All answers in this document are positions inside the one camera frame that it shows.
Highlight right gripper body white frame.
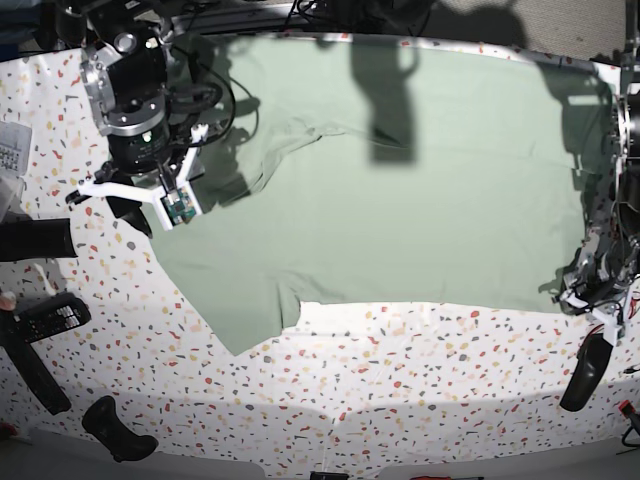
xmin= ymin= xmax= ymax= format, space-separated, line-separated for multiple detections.
xmin=67 ymin=146 xmax=204 ymax=236

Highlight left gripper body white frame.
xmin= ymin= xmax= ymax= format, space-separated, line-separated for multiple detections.
xmin=553 ymin=269 xmax=630 ymax=345

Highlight green T-shirt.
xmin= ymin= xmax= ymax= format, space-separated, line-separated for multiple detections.
xmin=151 ymin=38 xmax=612 ymax=354

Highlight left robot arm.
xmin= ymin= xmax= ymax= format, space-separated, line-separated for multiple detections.
xmin=556 ymin=1 xmax=639 ymax=346

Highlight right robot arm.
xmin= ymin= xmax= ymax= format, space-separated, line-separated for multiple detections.
xmin=55 ymin=1 xmax=236 ymax=236

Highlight red connector plug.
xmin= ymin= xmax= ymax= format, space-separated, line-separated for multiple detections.
xmin=619 ymin=401 xmax=636 ymax=418

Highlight black cylinder sleeve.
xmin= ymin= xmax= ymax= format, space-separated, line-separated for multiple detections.
xmin=0 ymin=218 xmax=77 ymax=262

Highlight black TV remote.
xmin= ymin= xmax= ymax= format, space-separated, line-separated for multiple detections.
xmin=16 ymin=292 xmax=91 ymax=343

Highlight long black bar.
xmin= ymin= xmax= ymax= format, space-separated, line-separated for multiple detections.
xmin=1 ymin=295 xmax=71 ymax=415

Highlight black handle right side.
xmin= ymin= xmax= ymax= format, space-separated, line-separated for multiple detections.
xmin=560 ymin=333 xmax=613 ymax=412

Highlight black handle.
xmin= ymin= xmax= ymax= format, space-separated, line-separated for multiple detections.
xmin=82 ymin=395 xmax=159 ymax=463
xmin=560 ymin=333 xmax=613 ymax=412

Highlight black handle bottom left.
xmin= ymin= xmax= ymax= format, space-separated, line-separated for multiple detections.
xmin=82 ymin=395 xmax=159 ymax=463

